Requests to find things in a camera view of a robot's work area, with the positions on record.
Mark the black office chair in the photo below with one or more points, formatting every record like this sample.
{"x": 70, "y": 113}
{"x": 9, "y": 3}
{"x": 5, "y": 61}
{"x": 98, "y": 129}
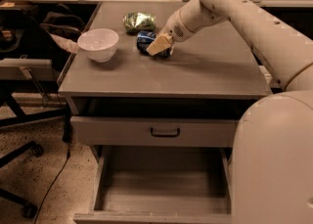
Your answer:
{"x": 30, "y": 62}

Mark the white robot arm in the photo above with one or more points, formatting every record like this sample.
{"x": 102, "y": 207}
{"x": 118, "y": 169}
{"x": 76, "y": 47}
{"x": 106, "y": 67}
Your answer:
{"x": 272, "y": 158}

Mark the black drawer handle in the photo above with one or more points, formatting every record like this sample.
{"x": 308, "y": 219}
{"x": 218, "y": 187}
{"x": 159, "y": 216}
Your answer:
{"x": 165, "y": 133}

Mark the dark jacket on chair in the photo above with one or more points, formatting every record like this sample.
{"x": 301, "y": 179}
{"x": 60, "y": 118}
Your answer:
{"x": 64, "y": 29}

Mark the white ceramic bowl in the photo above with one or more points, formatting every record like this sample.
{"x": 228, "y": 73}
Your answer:
{"x": 98, "y": 44}

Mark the grey drawer cabinet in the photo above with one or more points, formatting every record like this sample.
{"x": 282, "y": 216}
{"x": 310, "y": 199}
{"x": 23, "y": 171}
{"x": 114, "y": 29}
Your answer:
{"x": 211, "y": 76}

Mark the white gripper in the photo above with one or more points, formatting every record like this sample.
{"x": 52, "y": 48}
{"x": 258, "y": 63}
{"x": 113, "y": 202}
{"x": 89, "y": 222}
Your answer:
{"x": 173, "y": 28}

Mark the grey top drawer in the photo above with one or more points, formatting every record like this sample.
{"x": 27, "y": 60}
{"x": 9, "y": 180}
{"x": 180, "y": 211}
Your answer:
{"x": 91, "y": 130}

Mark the green chip bag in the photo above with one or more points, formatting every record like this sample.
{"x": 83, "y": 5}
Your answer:
{"x": 137, "y": 21}

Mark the blue pepsi can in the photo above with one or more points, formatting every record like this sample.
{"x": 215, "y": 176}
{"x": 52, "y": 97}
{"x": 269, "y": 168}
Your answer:
{"x": 145, "y": 39}

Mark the open grey middle drawer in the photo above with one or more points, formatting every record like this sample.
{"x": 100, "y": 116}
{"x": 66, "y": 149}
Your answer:
{"x": 159, "y": 185}

